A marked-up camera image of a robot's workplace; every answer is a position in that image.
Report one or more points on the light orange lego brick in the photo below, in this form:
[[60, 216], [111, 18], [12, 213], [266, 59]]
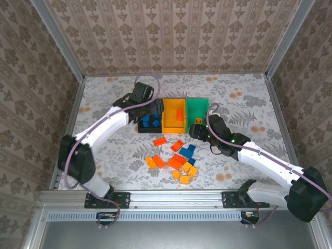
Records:
[[193, 171], [150, 162], [184, 179], [176, 174], [199, 121], [186, 166]]

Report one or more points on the green plastic bin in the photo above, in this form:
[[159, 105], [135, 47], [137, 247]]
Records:
[[197, 109]]

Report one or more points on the yellow plastic bin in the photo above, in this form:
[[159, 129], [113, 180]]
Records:
[[171, 124]]

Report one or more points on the black plastic bin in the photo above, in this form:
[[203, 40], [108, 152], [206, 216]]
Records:
[[150, 129]]

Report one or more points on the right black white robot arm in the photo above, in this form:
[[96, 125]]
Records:
[[264, 166]]

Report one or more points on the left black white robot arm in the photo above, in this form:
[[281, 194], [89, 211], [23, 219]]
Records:
[[103, 132]]

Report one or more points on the large blue lego brick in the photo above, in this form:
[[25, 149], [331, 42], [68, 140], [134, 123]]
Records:
[[185, 152]]

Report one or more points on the floral table cover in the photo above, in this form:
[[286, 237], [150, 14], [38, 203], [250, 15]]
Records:
[[246, 109]]

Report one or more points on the large red-orange lego brick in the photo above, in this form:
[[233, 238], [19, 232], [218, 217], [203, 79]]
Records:
[[177, 161]]

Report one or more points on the grey metal panel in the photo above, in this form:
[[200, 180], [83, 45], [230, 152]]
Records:
[[181, 236]]

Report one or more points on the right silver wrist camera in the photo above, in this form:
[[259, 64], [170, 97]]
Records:
[[215, 114]]

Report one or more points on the thin aluminium wall rail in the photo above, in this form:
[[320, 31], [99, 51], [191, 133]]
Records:
[[176, 74]]

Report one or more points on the aluminium side rail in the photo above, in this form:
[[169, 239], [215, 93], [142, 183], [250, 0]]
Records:
[[278, 109], [75, 103]]

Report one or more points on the wide aluminium base rail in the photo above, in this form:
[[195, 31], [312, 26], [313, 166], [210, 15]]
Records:
[[176, 198]]

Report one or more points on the aluminium corner post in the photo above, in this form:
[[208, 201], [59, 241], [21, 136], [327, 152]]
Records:
[[57, 39], [290, 39]]

